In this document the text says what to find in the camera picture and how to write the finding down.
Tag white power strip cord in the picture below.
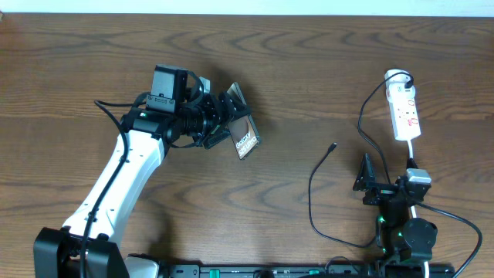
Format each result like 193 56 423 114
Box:
407 139 430 278

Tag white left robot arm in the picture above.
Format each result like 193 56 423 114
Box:
33 64 251 277

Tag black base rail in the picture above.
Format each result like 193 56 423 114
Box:
157 263 456 278

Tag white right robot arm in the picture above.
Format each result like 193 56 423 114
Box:
353 154 438 277

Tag black USB charging cable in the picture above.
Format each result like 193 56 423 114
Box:
307 70 415 249

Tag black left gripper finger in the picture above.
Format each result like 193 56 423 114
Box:
218 91 252 125
202 125 230 149

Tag Galaxy smartphone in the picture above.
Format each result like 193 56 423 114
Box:
227 82 261 160

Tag white power strip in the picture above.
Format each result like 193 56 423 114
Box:
384 69 421 141

